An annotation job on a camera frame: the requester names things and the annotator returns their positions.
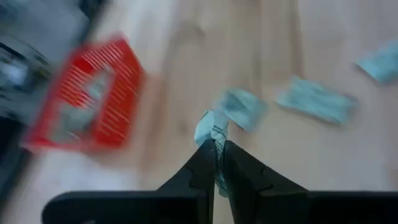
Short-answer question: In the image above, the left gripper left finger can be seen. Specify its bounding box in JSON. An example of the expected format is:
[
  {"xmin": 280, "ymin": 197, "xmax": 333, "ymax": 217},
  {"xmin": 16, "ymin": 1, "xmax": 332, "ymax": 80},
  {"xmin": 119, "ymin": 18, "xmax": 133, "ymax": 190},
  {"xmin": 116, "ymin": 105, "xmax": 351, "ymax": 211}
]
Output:
[{"xmin": 42, "ymin": 139, "xmax": 218, "ymax": 224}]

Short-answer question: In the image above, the red plastic basket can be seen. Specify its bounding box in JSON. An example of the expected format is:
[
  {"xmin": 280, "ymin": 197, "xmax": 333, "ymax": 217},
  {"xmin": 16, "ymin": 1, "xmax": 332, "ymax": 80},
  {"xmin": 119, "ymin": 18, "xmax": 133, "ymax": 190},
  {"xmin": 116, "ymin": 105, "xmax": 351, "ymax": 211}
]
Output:
[{"xmin": 21, "ymin": 33, "xmax": 147, "ymax": 154}]

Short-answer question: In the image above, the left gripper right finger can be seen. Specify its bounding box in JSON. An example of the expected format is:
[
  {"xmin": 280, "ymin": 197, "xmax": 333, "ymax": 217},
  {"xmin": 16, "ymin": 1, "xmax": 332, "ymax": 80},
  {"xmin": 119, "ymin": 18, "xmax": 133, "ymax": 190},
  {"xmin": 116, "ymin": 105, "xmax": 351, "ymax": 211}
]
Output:
[{"xmin": 223, "ymin": 140, "xmax": 398, "ymax": 224}]

